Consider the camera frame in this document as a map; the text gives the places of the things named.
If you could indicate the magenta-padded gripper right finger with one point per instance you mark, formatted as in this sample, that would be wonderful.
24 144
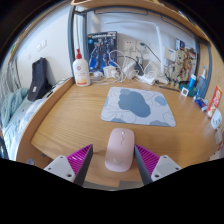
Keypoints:
165 166

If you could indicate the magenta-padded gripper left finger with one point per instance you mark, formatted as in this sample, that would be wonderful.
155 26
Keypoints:
60 166

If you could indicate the pink computer mouse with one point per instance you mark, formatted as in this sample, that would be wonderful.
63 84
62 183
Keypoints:
119 150

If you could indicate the grey mouse pad blue patches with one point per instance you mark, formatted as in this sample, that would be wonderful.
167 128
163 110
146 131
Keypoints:
136 105

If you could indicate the plaid pillow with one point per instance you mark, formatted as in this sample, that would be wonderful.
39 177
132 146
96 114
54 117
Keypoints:
20 126

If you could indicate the white mug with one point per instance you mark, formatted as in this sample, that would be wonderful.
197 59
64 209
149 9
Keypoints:
216 119

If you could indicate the blue snack package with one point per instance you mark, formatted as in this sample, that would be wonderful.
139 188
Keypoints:
201 104

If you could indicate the small white cube clock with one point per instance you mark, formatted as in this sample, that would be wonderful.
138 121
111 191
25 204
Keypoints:
184 92

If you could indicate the black ruler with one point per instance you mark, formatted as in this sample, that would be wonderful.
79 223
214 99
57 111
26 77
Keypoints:
169 88

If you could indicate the teal blanket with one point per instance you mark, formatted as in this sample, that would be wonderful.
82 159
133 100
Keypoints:
11 105

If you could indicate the red chips can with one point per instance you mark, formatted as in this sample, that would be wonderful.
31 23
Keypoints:
214 101

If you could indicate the white power strip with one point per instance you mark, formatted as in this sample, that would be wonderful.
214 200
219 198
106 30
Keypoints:
146 80

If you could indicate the blue spray bottle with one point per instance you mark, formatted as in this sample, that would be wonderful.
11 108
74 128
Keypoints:
201 85

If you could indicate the black bag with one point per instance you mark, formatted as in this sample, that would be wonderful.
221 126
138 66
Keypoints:
38 80

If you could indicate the white lotion bottle red pump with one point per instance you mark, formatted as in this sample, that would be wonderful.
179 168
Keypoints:
81 71

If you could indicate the dark grey adapter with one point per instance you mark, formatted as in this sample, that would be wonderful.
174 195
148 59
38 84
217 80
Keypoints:
139 69

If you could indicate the tan robot model figure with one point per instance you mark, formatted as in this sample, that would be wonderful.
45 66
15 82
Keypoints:
181 66

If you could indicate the large white charger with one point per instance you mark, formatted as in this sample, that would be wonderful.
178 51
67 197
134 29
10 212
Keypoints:
129 68

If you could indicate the small white charger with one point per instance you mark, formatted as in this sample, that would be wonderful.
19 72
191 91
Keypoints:
109 71

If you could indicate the blue robot model kit box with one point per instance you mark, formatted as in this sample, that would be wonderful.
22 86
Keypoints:
101 50

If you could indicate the wooden shelf unit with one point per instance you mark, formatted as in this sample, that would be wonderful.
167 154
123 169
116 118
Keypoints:
140 4

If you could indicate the white wall box blue label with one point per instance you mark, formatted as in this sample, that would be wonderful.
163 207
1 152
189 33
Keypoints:
170 54

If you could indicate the white wall switch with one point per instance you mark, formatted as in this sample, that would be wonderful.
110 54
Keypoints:
41 45

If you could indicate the white wall socket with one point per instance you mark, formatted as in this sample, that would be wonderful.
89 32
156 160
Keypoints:
128 45

